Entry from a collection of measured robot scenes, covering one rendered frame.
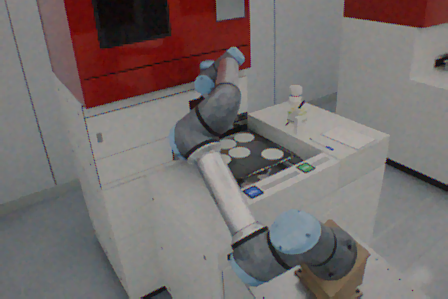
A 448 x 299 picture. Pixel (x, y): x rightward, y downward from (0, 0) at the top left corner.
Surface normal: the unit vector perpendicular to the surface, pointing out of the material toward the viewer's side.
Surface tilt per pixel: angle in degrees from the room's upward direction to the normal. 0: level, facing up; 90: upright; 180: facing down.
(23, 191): 90
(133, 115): 90
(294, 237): 37
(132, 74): 90
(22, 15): 90
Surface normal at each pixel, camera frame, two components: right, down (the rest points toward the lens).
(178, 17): 0.55, 0.34
